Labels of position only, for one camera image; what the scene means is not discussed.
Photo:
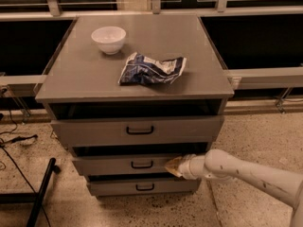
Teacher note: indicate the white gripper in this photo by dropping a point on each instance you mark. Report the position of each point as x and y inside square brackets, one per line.
[188, 166]

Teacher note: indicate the grey drawer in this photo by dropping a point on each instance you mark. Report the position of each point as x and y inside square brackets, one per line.
[122, 164]
[142, 186]
[137, 130]

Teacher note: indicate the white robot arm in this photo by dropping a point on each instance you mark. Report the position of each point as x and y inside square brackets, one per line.
[216, 164]

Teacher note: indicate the grey bottom drawer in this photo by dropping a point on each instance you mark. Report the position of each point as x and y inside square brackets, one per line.
[142, 186]

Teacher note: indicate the grey top drawer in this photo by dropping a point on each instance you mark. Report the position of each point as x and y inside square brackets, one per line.
[137, 130]

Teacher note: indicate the grey drawer cabinet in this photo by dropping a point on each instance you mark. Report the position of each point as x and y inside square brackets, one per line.
[83, 81]

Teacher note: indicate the crumpled blue white chip bag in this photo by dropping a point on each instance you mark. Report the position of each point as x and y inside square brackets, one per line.
[143, 70]

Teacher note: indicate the black metal stand leg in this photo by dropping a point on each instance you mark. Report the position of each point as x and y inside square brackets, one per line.
[36, 198]

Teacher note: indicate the white ceramic bowl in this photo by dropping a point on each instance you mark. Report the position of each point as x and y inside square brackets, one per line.
[109, 39]

